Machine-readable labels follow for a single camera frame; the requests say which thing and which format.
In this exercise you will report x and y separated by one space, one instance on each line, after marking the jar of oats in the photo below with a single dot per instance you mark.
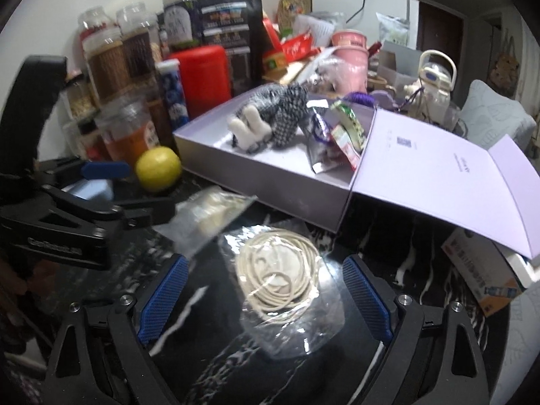
80 99

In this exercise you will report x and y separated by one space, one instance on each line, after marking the red white printed packet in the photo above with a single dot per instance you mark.
348 149

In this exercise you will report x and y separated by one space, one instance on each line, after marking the black white houndstooth cloth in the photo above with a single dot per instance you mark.
291 114

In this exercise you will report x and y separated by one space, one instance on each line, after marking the yellow lemon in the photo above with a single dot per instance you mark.
158 168

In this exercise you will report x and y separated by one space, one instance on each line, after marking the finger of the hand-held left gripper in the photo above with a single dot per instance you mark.
105 171
147 211

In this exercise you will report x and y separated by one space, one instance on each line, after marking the red snack bag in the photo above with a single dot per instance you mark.
297 45

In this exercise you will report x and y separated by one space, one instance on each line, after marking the pink cup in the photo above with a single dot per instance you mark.
350 59

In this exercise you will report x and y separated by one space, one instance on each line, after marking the purple ribbon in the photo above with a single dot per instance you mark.
363 99

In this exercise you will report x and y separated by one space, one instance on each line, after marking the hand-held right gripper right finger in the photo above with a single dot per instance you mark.
367 299

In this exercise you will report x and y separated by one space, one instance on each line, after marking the small white box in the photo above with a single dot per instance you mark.
523 268

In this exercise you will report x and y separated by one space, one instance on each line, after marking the jar with red contents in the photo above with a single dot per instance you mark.
95 23

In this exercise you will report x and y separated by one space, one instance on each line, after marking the red plastic canister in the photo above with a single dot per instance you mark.
202 80

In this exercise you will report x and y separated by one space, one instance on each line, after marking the clear bag of white contents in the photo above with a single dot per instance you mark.
392 29

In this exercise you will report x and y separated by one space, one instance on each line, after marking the green snack packet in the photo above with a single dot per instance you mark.
350 120

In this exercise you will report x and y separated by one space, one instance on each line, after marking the small clear bag cream contents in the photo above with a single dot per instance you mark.
211 215

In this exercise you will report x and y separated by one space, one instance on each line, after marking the jar with white label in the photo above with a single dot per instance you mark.
181 19

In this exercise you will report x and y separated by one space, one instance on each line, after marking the clear jar orange contents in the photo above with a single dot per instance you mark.
128 135

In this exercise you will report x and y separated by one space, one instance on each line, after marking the silver purple snack packet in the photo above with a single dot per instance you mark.
320 143

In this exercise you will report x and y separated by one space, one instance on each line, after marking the woven round tray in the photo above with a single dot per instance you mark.
295 2

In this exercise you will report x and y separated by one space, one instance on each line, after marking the black printed pouch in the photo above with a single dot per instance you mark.
232 29

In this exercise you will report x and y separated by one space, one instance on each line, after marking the grey cardboard box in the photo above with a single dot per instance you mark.
398 65

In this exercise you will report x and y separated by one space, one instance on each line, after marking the white electric kettle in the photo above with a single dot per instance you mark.
432 80

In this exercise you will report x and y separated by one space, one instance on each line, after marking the white refrigerator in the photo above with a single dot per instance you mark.
379 4

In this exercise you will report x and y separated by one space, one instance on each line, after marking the tall jar dark brown contents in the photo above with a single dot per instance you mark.
137 46

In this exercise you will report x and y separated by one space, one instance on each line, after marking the tall jar light brown grains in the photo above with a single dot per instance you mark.
107 67

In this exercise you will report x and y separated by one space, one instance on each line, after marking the small jar black lid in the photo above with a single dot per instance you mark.
82 141

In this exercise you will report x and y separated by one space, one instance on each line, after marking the blue printed tube can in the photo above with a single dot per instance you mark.
173 93

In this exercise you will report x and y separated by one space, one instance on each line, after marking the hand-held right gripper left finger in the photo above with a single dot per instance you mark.
164 303

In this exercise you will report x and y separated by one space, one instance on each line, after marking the white gift box with lid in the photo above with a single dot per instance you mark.
430 177

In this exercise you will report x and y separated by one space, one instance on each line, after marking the orange white cardboard box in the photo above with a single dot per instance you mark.
481 270

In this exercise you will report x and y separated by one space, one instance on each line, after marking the grey leaf-pattern chair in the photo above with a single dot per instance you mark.
493 114

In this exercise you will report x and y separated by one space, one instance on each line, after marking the gingham plush toy fluffy ears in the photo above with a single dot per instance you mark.
253 124

